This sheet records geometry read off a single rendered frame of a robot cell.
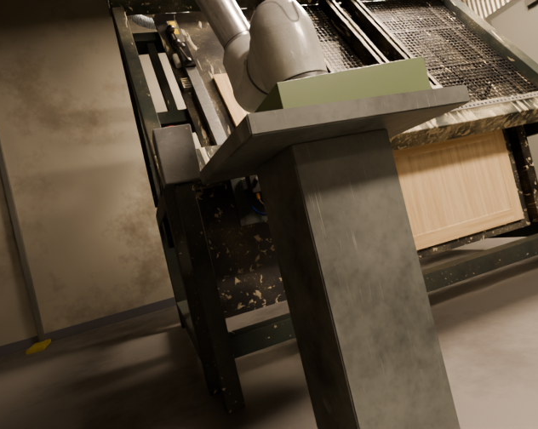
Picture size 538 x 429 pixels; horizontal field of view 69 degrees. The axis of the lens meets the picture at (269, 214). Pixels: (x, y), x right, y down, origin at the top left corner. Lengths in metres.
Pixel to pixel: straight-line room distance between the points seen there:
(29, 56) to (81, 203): 1.39
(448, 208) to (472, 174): 0.26
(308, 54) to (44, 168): 3.31
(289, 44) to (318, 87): 0.20
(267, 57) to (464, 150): 1.60
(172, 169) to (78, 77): 3.05
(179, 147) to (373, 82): 0.66
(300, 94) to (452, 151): 1.63
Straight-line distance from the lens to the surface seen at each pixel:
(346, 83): 0.85
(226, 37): 1.24
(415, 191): 2.15
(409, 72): 0.95
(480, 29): 3.01
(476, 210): 2.39
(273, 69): 0.99
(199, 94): 1.83
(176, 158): 1.28
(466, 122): 2.10
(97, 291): 3.92
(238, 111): 1.78
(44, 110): 4.18
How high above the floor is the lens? 0.56
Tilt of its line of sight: 1 degrees up
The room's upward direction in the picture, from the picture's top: 13 degrees counter-clockwise
